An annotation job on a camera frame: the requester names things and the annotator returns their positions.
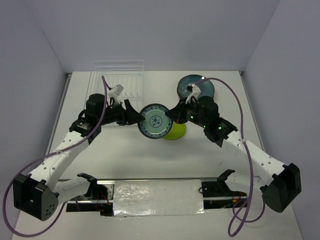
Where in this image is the silver foil sheet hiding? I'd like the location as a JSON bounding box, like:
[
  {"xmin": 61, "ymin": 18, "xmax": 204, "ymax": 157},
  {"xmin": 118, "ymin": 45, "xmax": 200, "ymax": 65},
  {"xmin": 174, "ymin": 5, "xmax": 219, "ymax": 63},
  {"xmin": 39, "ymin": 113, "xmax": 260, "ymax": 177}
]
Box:
[{"xmin": 113, "ymin": 179, "xmax": 205, "ymax": 217}]

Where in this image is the clear wire dish rack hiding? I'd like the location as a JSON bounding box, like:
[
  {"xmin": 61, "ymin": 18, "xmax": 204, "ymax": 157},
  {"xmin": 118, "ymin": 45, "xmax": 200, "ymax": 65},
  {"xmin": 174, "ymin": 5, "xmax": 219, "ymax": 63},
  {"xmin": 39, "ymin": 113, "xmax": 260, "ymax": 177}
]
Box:
[{"xmin": 78, "ymin": 60, "xmax": 145, "ymax": 132}]

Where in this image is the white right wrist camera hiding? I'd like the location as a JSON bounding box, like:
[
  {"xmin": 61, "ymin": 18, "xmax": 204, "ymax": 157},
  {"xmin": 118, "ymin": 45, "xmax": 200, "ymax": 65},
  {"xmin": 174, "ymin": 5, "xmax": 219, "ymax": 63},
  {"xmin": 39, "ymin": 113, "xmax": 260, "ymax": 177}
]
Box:
[{"xmin": 185, "ymin": 84, "xmax": 201, "ymax": 104}]

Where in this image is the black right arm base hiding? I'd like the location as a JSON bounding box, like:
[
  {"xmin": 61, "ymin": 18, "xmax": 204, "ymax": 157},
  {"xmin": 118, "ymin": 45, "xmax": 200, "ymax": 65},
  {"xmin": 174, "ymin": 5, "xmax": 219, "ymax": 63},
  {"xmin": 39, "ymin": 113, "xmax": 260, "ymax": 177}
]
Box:
[{"xmin": 198, "ymin": 180, "xmax": 247, "ymax": 210}]

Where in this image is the lime green plate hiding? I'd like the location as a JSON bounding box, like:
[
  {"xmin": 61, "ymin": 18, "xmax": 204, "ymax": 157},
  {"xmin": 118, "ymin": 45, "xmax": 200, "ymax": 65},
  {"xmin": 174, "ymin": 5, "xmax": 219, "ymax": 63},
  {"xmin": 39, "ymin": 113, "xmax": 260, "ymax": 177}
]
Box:
[{"xmin": 163, "ymin": 122, "xmax": 187, "ymax": 141}]

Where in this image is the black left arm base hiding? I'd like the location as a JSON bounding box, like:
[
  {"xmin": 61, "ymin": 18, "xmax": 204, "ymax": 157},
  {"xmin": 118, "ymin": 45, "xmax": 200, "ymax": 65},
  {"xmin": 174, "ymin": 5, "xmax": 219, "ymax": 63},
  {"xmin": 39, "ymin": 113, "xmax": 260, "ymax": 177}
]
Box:
[{"xmin": 66, "ymin": 180, "xmax": 116, "ymax": 217}]

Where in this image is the dark green plate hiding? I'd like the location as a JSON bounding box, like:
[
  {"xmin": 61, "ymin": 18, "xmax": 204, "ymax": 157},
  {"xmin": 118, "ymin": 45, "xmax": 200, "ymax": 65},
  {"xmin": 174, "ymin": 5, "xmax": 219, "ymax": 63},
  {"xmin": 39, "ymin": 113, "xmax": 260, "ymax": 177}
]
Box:
[
  {"xmin": 137, "ymin": 103, "xmax": 173, "ymax": 140},
  {"xmin": 176, "ymin": 74, "xmax": 215, "ymax": 99}
]

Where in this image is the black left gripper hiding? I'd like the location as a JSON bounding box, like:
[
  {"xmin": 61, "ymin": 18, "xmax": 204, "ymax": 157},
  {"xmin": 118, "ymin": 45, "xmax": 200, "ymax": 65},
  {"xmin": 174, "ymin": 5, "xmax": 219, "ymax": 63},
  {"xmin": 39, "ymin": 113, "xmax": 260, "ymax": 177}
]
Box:
[{"xmin": 97, "ymin": 98, "xmax": 145, "ymax": 126}]

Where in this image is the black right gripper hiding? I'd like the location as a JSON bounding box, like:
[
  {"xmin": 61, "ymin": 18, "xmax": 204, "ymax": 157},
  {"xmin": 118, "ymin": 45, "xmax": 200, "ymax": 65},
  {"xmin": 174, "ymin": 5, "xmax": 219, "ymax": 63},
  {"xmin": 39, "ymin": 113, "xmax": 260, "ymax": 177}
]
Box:
[{"xmin": 165, "ymin": 97, "xmax": 208, "ymax": 128}]

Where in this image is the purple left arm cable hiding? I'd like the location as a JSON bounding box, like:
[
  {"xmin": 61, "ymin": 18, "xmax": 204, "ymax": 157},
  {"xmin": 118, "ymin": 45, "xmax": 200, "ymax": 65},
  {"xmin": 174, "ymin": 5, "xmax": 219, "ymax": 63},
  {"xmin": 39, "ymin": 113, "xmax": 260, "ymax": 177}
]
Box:
[{"xmin": 2, "ymin": 75, "xmax": 112, "ymax": 238}]

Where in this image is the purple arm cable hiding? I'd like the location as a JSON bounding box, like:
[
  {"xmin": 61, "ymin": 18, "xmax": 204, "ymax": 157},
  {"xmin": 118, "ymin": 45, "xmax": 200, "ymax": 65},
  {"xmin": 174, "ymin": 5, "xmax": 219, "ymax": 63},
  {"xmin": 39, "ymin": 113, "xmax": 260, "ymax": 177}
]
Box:
[
  {"xmin": 192, "ymin": 77, "xmax": 266, "ymax": 238},
  {"xmin": 2, "ymin": 75, "xmax": 112, "ymax": 238}
]

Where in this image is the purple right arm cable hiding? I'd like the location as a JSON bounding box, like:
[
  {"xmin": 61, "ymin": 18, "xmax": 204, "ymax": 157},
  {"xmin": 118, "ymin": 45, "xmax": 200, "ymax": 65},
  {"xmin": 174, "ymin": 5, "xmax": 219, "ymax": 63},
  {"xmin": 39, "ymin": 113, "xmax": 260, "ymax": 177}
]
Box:
[{"xmin": 192, "ymin": 77, "xmax": 266, "ymax": 238}]

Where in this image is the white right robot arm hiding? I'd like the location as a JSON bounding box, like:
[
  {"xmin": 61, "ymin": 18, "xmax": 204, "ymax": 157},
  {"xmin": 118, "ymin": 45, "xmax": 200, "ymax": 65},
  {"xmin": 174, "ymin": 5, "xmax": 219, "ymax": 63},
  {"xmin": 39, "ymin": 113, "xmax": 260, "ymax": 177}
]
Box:
[{"xmin": 165, "ymin": 96, "xmax": 302, "ymax": 213}]

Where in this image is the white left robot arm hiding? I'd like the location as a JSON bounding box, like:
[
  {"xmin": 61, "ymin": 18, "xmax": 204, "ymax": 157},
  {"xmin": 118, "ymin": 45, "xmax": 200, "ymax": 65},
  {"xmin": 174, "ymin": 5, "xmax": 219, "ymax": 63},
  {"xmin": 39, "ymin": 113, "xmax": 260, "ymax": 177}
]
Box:
[{"xmin": 13, "ymin": 93, "xmax": 145, "ymax": 221}]

